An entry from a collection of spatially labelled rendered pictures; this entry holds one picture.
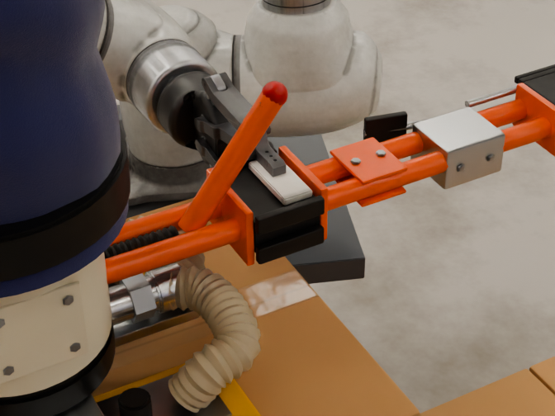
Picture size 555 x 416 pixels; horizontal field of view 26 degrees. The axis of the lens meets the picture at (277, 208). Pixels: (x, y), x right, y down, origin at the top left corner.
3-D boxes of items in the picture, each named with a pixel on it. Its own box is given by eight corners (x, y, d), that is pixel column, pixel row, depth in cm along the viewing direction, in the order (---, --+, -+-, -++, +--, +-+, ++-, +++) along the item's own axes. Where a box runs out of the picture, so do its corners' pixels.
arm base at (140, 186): (102, 140, 200) (97, 112, 197) (235, 131, 200) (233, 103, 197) (95, 208, 186) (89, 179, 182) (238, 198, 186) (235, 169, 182)
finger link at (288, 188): (276, 159, 114) (276, 153, 114) (313, 196, 109) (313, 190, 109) (248, 167, 113) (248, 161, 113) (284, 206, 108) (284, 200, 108)
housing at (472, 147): (446, 192, 118) (449, 154, 115) (407, 158, 122) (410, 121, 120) (504, 172, 120) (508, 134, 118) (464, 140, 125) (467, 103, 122)
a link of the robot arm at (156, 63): (204, 102, 135) (228, 127, 131) (129, 124, 131) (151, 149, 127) (201, 30, 130) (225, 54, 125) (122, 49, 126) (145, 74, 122)
